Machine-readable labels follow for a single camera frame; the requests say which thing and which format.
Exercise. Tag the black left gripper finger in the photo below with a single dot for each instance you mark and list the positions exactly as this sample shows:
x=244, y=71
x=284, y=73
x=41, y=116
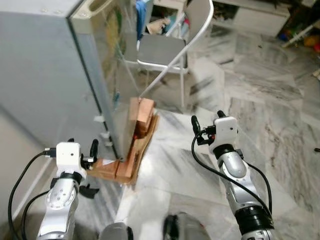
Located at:
x=94, y=148
x=71, y=141

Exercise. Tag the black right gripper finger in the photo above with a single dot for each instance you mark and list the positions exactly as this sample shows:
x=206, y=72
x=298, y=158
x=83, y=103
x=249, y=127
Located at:
x=196, y=126
x=221, y=115

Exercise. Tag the grey fridge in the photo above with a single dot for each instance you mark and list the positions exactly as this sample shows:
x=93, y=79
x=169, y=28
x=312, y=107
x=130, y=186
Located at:
x=40, y=65

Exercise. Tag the small black plastic piece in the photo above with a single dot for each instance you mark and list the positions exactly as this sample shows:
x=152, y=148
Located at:
x=89, y=190

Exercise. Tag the grey left robot leg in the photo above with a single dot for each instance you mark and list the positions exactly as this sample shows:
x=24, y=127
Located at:
x=115, y=232

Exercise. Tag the grey robot leg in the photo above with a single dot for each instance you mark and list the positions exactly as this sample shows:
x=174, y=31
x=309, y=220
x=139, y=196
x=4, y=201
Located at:
x=115, y=232
x=190, y=227

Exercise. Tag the grey right robot leg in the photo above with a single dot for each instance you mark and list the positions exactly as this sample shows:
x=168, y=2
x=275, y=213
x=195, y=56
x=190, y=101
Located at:
x=190, y=227

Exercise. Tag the white low cabinet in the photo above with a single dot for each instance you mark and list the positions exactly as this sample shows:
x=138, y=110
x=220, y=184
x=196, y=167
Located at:
x=255, y=17

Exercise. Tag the blue cloth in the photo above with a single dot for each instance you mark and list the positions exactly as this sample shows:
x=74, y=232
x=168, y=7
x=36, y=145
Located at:
x=140, y=17

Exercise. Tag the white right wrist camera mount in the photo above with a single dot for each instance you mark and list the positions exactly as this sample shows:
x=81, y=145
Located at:
x=226, y=131

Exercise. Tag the grey chair with white frame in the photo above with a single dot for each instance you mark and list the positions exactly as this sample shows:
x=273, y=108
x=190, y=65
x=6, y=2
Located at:
x=160, y=50

